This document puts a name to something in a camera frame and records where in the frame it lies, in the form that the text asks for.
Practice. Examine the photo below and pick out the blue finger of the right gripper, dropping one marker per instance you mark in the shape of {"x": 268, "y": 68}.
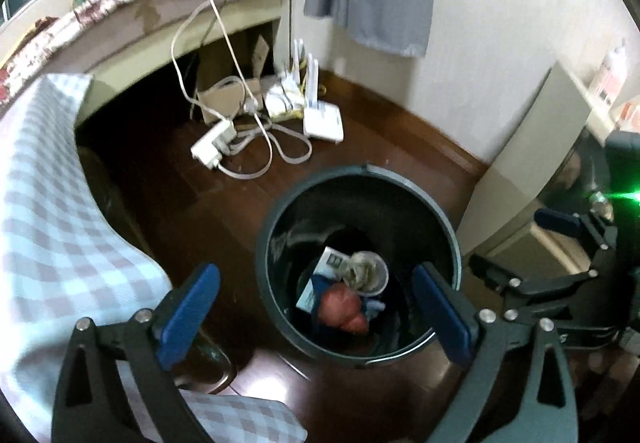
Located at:
{"x": 557, "y": 222}
{"x": 490, "y": 273}

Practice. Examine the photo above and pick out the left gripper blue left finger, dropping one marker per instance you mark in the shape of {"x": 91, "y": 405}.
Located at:
{"x": 181, "y": 313}

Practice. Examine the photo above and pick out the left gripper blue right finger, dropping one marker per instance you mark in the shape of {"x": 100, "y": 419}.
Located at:
{"x": 450, "y": 314}

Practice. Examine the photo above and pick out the red wrapper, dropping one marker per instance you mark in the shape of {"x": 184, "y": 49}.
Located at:
{"x": 340, "y": 307}

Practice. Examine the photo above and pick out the green white carton box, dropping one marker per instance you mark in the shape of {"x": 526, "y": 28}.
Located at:
{"x": 322, "y": 277}

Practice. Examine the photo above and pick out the black round trash bin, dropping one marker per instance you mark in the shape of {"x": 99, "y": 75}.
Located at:
{"x": 352, "y": 209}

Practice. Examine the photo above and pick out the clear plastic cup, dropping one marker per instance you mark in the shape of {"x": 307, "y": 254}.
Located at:
{"x": 382, "y": 275}

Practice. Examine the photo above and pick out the checkered bed sheet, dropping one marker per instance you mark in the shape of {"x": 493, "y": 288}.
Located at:
{"x": 60, "y": 260}

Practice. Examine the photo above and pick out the white power strip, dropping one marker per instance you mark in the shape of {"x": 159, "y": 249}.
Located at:
{"x": 214, "y": 144}

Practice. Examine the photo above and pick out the brown cardboard box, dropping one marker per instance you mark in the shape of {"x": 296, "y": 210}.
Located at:
{"x": 229, "y": 76}

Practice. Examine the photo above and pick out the white router box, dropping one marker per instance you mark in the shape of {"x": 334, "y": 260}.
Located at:
{"x": 324, "y": 122}

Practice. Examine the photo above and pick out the white antenna router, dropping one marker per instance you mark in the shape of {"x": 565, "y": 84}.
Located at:
{"x": 290, "y": 93}

